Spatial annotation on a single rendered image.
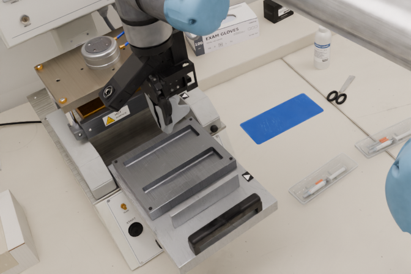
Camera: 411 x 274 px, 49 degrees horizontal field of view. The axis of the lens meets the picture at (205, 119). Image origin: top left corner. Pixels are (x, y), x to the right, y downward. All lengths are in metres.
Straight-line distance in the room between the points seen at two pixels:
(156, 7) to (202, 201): 0.39
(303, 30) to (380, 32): 1.03
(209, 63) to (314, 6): 0.91
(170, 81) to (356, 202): 0.59
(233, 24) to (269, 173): 0.55
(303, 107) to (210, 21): 0.81
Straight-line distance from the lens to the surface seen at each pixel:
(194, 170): 0.92
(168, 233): 0.86
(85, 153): 1.00
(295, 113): 1.34
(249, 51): 1.51
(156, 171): 0.92
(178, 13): 0.58
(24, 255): 1.16
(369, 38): 0.58
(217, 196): 0.87
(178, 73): 0.76
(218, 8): 0.60
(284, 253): 1.07
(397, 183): 0.45
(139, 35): 0.70
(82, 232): 1.19
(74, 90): 0.98
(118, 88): 0.76
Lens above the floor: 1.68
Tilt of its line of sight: 44 degrees down
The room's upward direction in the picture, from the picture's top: 11 degrees counter-clockwise
